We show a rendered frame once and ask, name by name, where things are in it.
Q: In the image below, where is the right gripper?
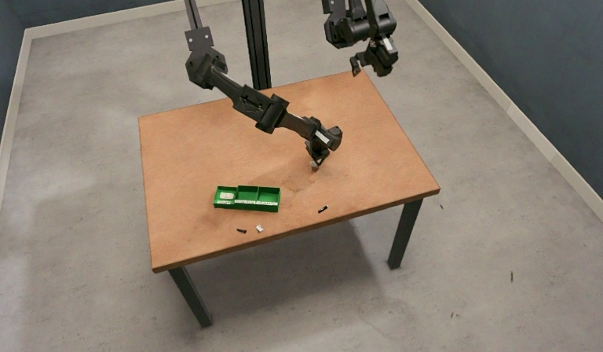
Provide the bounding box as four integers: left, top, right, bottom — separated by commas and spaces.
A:
305, 140, 330, 166

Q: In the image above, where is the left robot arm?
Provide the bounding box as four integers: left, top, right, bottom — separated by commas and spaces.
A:
329, 0, 399, 77

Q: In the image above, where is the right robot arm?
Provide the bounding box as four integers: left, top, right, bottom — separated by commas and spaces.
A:
188, 53, 343, 152

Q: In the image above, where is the green three-compartment sorting bin rack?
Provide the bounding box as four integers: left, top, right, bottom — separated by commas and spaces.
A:
214, 185, 281, 212

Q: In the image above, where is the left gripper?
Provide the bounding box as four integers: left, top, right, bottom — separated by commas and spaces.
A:
349, 45, 377, 78

